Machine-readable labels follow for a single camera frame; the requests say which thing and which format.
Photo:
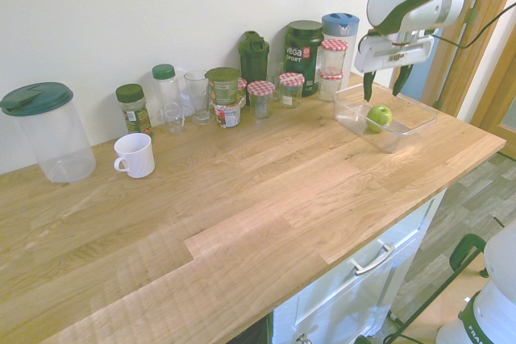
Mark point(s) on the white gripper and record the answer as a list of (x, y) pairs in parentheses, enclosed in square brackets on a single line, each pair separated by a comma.
[(387, 54)]

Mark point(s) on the green apple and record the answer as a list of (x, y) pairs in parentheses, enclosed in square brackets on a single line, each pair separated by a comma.
[(379, 118)]

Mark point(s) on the clear plastic rectangular container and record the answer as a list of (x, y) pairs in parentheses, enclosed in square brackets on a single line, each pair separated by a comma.
[(411, 118)]

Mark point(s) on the glass jar red checkered lid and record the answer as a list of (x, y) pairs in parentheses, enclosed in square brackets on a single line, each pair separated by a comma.
[(329, 88), (242, 88), (260, 98), (290, 90), (334, 56)]

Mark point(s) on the clear canister with blue lid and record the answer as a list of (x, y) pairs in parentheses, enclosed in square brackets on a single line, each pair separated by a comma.
[(340, 23)]

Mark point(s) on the dark green Vega Sport tub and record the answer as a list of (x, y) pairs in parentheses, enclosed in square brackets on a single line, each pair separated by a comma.
[(300, 58)]

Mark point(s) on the small clear glass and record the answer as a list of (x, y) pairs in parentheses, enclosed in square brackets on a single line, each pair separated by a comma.
[(276, 76)]

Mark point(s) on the dark green shaker bottle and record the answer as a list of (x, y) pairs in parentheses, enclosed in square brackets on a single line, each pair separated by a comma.
[(253, 60)]

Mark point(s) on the red and white yogurt pot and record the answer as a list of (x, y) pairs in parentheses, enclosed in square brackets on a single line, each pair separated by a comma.
[(227, 115)]

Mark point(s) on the green labelled tub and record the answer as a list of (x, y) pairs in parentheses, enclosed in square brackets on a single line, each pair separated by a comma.
[(223, 88)]

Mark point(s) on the green metal clamp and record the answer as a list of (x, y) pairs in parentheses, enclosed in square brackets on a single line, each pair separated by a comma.
[(469, 247)]

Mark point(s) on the tall clear drinking glass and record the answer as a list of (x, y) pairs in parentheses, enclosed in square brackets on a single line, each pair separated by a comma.
[(197, 90)]

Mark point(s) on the white cabinet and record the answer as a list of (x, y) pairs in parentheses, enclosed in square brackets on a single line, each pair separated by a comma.
[(354, 295)]

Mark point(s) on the clear bottle green cap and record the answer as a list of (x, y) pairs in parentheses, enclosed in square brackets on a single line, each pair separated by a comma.
[(167, 98)]

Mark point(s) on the glass jar dark green lid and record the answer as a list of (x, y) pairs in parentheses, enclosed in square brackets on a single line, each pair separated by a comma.
[(133, 112)]

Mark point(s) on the white ceramic mug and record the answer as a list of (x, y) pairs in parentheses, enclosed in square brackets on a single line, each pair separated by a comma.
[(139, 156)]

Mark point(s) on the small metal cabinet key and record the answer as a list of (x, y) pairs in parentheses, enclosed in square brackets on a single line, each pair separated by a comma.
[(301, 338)]

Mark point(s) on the black appliance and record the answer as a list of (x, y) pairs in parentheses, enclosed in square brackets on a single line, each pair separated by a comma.
[(254, 334)]

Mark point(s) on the clear pitcher with teal lid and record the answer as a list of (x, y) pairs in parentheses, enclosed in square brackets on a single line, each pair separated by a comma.
[(56, 138)]

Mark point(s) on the black metal frame bar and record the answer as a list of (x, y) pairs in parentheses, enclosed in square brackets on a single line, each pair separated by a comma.
[(435, 299)]

